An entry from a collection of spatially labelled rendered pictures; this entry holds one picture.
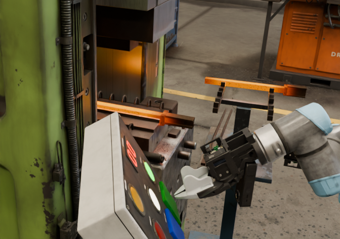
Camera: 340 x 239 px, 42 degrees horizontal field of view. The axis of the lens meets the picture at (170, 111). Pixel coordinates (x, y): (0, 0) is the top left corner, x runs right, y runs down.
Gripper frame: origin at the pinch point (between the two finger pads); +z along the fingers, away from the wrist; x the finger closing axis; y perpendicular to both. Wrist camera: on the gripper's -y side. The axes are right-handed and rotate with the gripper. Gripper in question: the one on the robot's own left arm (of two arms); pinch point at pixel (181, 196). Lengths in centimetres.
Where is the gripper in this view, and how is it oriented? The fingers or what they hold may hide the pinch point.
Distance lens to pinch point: 99.2
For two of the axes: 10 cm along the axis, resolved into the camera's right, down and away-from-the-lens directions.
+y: -4.4, -7.8, -4.3
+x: 1.4, 4.1, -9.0
